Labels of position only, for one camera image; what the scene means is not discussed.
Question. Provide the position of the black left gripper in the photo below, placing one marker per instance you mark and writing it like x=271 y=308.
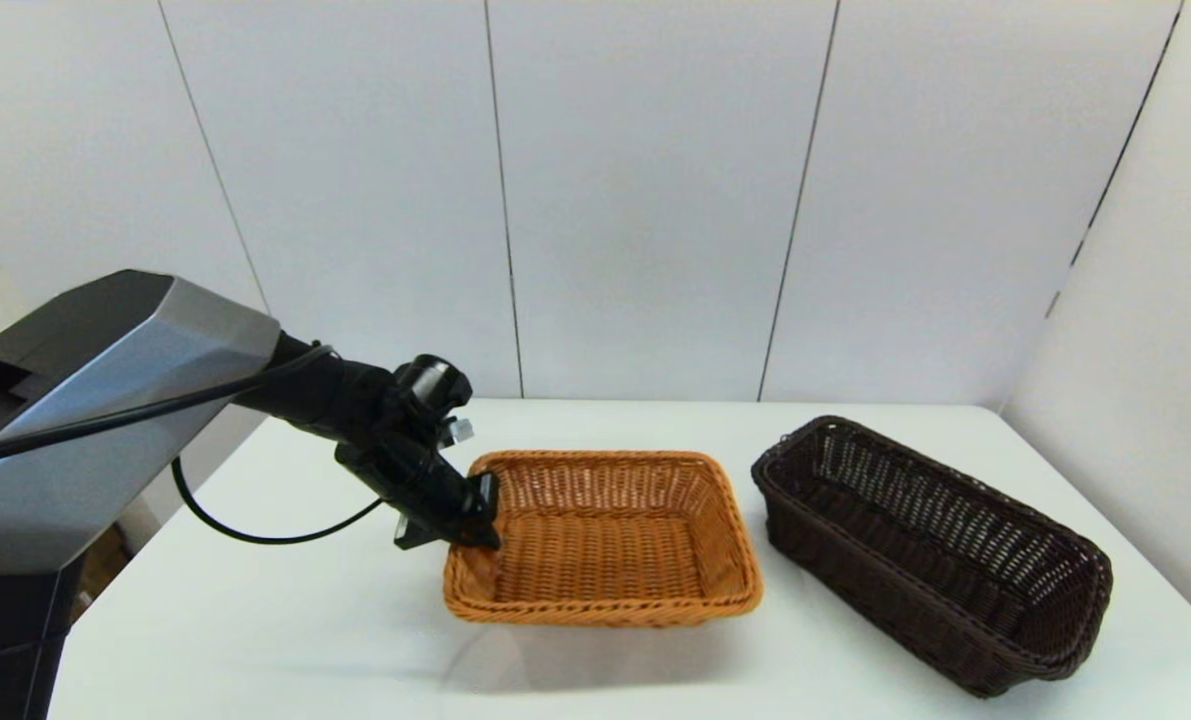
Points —
x=405 y=475

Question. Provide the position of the orange wicker basket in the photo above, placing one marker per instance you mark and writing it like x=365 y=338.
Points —
x=605 y=560

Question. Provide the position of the dark brown wicker basket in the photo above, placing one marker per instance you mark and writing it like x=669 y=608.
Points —
x=915 y=560

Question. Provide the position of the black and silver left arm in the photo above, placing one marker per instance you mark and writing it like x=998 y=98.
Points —
x=105 y=400

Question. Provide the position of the brown labelled cardboard box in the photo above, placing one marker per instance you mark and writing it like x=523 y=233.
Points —
x=100 y=570

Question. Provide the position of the small silver left wrist camera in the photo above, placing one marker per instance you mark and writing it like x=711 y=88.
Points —
x=459 y=432

